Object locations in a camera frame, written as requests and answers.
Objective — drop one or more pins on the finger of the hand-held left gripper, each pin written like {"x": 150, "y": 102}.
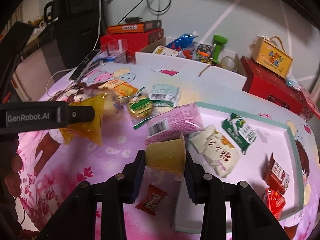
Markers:
{"x": 81, "y": 115}

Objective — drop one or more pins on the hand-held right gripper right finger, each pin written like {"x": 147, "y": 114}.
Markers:
{"x": 191, "y": 187}

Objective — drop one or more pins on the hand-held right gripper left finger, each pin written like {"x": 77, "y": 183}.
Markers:
{"x": 138, "y": 180}

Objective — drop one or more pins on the yellow jelly bag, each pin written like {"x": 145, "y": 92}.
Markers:
{"x": 85, "y": 132}

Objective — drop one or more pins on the small dark red candy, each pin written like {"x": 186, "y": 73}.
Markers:
{"x": 151, "y": 200}

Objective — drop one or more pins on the yellow jelly cup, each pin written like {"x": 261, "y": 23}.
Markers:
{"x": 165, "y": 155}

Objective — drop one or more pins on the cream white snack packet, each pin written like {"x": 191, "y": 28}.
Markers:
{"x": 215, "y": 150}

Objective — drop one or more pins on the orange label roll cake packet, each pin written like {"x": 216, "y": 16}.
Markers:
{"x": 122, "y": 90}

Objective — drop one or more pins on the green label round cake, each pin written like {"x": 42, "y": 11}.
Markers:
{"x": 140, "y": 106}

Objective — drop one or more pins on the teal shallow cardboard tray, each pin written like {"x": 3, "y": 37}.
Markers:
{"x": 255, "y": 170}

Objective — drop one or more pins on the pink snack packet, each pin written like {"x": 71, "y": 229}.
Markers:
{"x": 175, "y": 122}

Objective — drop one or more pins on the green white snack packet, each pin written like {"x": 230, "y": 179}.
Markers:
{"x": 238, "y": 132}

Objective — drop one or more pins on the bright red snack packet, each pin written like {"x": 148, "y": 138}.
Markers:
{"x": 273, "y": 202}

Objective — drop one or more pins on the mint green snack packet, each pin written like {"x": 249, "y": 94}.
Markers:
{"x": 165, "y": 95}

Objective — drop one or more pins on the red brown snack packet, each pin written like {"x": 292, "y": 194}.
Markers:
{"x": 277, "y": 173}

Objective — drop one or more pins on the person's left hand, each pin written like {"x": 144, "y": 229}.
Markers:
{"x": 13, "y": 167}

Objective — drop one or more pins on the smartphone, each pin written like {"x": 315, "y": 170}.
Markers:
{"x": 85, "y": 66}

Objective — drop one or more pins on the clear plastic box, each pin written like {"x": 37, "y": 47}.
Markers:
{"x": 113, "y": 47}

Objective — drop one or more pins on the black office chair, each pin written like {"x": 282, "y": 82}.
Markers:
{"x": 77, "y": 25}

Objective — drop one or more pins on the orange box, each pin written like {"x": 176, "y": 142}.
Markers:
{"x": 125, "y": 28}

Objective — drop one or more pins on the white yellow card box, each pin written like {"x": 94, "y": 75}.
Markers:
{"x": 165, "y": 51}

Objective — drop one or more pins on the black power adapter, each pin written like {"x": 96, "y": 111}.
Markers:
{"x": 133, "y": 19}

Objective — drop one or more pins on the black box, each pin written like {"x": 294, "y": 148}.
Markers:
{"x": 153, "y": 25}

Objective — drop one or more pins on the white cardboard box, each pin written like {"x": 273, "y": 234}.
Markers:
{"x": 225, "y": 77}

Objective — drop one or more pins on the blue plastic bag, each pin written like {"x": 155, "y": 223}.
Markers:
{"x": 181, "y": 41}

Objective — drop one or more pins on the dark red gift box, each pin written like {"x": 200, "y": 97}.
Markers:
{"x": 270, "y": 90}

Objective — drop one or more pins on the green dumbbell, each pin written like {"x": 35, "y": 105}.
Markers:
{"x": 218, "y": 47}

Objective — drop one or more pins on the light blue face mask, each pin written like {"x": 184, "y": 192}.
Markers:
{"x": 292, "y": 82}

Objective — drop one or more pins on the red patterned paper box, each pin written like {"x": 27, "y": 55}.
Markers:
{"x": 311, "y": 102}

